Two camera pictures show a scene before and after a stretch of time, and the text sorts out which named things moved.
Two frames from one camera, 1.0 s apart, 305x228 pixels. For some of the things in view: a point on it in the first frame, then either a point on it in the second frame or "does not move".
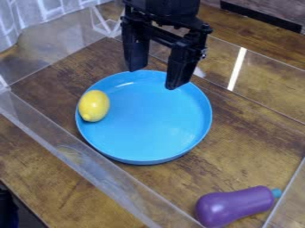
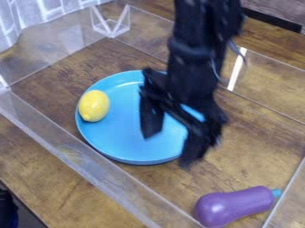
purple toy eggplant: (220, 207) does not move
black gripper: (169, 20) to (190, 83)
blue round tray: (155, 125) does not move
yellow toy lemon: (93, 105) does not move
